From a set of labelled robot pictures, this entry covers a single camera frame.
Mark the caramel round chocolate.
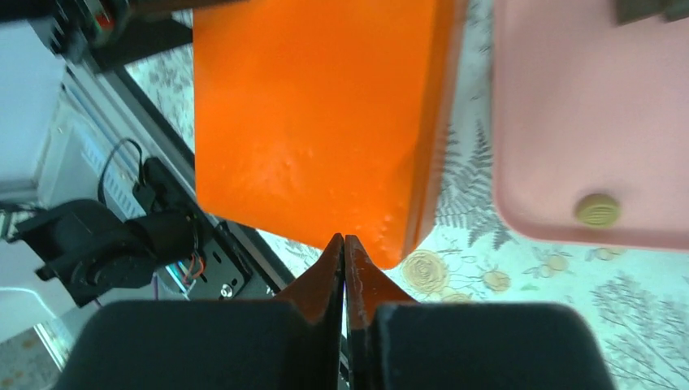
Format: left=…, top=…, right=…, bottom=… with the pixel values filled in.
left=574, top=193, right=621, bottom=229

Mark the pink tray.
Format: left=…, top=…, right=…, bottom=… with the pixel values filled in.
left=492, top=1, right=688, bottom=251

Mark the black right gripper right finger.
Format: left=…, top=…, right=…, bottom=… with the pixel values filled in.
left=344, top=235, right=614, bottom=389

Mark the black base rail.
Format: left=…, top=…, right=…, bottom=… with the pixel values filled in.
left=104, top=19, right=295, bottom=299

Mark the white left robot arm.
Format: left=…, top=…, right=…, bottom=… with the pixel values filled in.
left=1, top=1, right=251, bottom=340

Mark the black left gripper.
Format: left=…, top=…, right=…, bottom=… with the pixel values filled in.
left=1, top=0, right=226, bottom=59

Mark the orange box lid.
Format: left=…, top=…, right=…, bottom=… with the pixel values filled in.
left=193, top=1, right=468, bottom=270

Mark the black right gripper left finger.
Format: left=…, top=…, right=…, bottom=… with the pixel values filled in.
left=56, top=234, right=345, bottom=389

